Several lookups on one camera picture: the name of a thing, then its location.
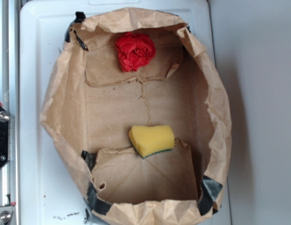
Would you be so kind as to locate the red paper ball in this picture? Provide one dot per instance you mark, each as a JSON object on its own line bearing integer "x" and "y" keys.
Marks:
{"x": 135, "y": 50}

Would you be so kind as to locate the yellow sponge with green pad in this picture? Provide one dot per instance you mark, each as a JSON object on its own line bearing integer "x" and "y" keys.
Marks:
{"x": 151, "y": 140}

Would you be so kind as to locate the brown paper bag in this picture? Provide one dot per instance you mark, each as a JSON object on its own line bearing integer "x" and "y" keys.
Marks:
{"x": 91, "y": 104}

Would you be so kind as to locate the black mounting bracket with bolts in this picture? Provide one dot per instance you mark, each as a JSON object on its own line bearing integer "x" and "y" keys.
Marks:
{"x": 4, "y": 136}

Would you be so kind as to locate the aluminium frame rail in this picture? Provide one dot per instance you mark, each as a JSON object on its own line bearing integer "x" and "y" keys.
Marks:
{"x": 9, "y": 65}

